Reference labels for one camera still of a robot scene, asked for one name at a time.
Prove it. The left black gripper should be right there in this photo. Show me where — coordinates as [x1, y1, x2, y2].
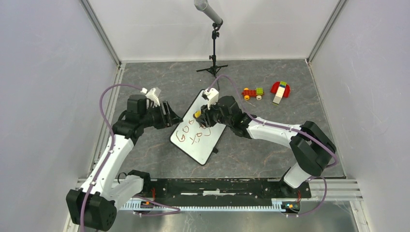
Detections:
[140, 100, 183, 130]

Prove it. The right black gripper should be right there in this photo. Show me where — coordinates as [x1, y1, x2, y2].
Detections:
[196, 99, 232, 129]

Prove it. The yellow bone-shaped eraser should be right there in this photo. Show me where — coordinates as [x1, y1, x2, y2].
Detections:
[193, 111, 202, 118]

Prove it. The white whiteboard with red writing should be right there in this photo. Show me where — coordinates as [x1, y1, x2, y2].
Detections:
[170, 89, 226, 165]

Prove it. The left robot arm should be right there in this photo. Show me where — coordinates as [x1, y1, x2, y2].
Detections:
[66, 94, 183, 232]

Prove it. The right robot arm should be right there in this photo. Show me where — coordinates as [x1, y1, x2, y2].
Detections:
[193, 96, 338, 197]

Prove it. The black microphone tripod stand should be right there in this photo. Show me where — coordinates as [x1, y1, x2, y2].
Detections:
[196, 21, 228, 79]

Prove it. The red toy block car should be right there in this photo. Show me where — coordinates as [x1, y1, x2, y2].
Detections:
[241, 87, 264, 101]

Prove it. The red white toy block figure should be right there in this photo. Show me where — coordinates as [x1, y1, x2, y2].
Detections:
[270, 81, 291, 105]

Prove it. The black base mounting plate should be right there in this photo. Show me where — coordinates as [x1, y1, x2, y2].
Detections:
[140, 178, 312, 207]

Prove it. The grey microphone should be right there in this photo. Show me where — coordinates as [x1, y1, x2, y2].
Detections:
[193, 0, 223, 25]

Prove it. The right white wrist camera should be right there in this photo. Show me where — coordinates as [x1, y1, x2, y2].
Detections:
[202, 88, 219, 110]

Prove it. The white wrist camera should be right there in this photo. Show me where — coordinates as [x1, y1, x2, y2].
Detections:
[140, 87, 161, 107]
[202, 88, 219, 110]

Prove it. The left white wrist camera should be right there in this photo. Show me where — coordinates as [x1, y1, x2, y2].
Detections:
[140, 87, 161, 107]

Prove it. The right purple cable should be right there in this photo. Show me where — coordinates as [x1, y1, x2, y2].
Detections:
[208, 74, 339, 217]

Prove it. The purple cable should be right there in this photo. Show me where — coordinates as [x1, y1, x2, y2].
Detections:
[78, 84, 181, 232]
[208, 74, 339, 217]

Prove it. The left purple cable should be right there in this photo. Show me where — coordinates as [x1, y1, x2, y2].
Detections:
[78, 84, 181, 232]

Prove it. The left corner aluminium post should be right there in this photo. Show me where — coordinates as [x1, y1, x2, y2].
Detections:
[79, 0, 122, 67]

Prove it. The corner aluminium post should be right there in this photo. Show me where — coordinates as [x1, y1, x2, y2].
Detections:
[79, 0, 122, 67]
[306, 0, 348, 66]

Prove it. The aluminium frame rail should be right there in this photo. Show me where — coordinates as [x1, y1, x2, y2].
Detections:
[79, 178, 363, 213]

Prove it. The right corner aluminium post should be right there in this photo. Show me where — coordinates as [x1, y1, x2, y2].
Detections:
[306, 0, 348, 66]

